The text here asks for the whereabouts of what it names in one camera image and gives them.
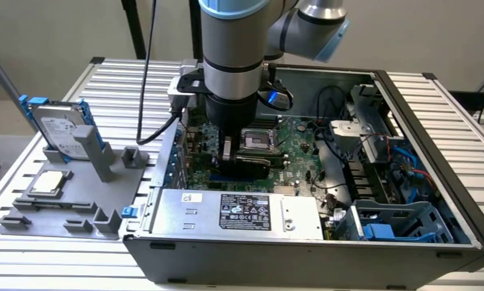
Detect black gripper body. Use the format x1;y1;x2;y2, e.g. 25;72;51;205
204;93;260;141

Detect black graphics card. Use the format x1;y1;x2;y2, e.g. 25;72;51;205
211;153;272;182

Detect CPU socket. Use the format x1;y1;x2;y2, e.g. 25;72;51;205
240;128;277;152

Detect black RAM slots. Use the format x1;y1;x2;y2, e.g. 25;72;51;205
247;115;284;129

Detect green motherboard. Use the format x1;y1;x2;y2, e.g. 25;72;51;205
184;114;349;198

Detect silver power supply box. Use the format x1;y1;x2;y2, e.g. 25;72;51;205
143;188;324;241

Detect black tripod pole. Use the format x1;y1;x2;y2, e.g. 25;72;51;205
188;0;204;59
120;0;147;60

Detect silver drive cage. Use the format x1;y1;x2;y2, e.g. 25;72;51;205
344;82;405;163

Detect grey parts rack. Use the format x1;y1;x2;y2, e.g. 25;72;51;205
0;125;155;242

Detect black open PC case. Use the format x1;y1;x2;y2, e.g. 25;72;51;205
123;62;484;284

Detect silver hard disk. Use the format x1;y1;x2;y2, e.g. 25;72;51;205
32;104;89;159

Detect silver CPU chip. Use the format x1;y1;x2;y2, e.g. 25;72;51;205
28;170;72;195

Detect grey blue disk bay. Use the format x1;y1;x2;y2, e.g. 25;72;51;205
333;198;457;244

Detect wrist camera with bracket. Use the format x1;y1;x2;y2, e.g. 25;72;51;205
167;58;208;99

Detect black camera cable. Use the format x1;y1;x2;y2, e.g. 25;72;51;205
135;0;187;146

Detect silver fan mount bracket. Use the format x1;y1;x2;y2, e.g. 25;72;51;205
328;119;364;144

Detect blue disk carrier frame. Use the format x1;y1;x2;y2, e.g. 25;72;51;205
19;95;105;162

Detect blue wire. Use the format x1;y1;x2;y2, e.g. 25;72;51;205
388;144;423;204

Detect red wire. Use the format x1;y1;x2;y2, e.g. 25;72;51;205
380;135;440;198

